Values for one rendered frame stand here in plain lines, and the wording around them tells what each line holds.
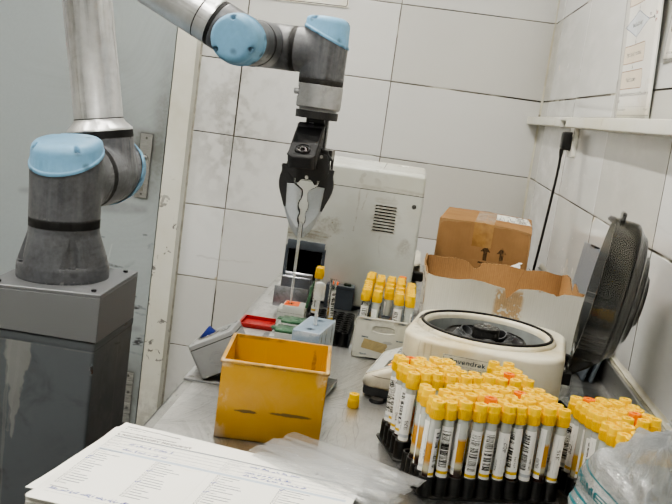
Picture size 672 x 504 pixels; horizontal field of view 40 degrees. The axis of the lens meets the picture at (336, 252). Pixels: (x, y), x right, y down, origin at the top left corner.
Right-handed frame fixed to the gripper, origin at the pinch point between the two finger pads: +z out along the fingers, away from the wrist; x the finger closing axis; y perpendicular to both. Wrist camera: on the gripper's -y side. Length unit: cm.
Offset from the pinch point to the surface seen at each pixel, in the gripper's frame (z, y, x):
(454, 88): -32, 169, -28
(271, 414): 16.6, -45.8, -4.4
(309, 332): 10.4, -27.0, -6.1
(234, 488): 19, -63, -4
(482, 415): 10, -53, -29
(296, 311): 13.5, -2.1, -1.4
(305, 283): 14.3, 26.7, 0.4
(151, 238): 34, 164, 70
